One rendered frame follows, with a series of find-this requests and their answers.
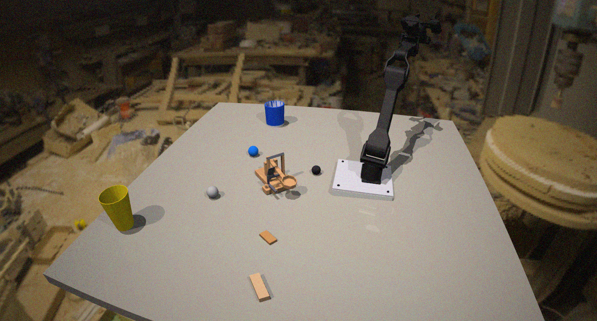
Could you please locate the yellow plastic cup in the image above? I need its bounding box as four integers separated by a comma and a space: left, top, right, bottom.
98, 185, 134, 231

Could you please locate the blue cup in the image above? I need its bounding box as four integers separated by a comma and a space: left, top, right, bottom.
264, 101, 284, 127

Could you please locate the tan rectangular block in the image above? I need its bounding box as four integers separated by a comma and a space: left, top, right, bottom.
249, 273, 270, 302

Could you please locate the blue ball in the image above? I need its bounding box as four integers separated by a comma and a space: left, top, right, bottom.
248, 146, 258, 156

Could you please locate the orange flat block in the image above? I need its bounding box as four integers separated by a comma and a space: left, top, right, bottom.
259, 230, 277, 245

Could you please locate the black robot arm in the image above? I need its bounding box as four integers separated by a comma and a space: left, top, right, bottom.
360, 15, 431, 185

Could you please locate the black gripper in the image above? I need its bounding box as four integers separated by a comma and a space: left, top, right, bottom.
401, 14, 442, 39

